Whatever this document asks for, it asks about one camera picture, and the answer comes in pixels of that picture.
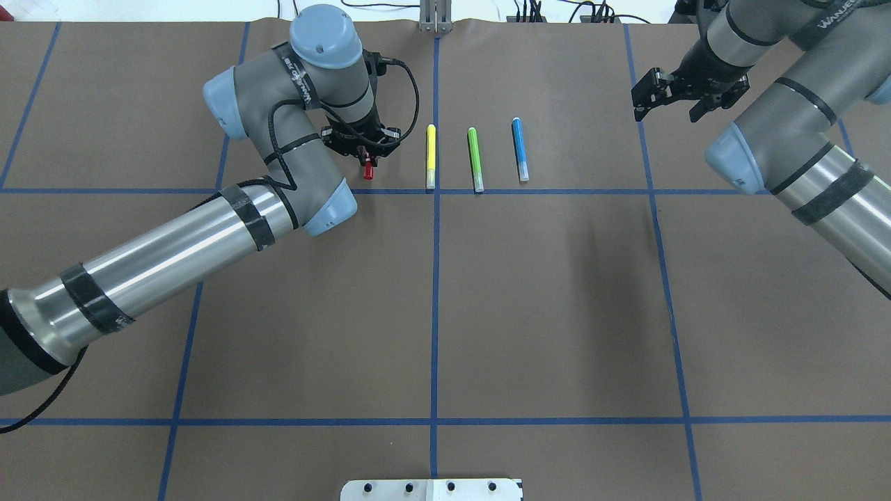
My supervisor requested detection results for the blue marker pen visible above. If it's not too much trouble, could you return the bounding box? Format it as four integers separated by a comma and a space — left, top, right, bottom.
512, 117, 530, 183

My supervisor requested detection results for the red marker pen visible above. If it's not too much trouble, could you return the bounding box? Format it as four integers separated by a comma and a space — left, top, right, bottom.
362, 156, 377, 181

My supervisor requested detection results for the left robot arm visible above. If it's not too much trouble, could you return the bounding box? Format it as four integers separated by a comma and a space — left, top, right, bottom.
1, 4, 407, 395

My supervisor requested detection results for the green marker pen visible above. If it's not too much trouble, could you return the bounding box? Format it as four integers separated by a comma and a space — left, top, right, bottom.
467, 127, 484, 193

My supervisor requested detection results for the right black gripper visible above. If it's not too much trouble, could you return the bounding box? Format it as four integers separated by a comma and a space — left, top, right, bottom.
631, 67, 749, 123

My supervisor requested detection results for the yellow marker pen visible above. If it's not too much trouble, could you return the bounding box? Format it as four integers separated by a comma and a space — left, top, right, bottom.
425, 124, 437, 190

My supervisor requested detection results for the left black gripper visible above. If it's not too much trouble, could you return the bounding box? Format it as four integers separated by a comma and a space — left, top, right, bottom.
320, 126, 403, 159

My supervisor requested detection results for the metal mounting plate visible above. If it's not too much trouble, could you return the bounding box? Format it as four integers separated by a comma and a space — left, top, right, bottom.
340, 478, 524, 500

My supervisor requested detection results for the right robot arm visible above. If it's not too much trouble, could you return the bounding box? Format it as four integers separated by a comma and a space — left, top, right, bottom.
631, 1, 890, 296

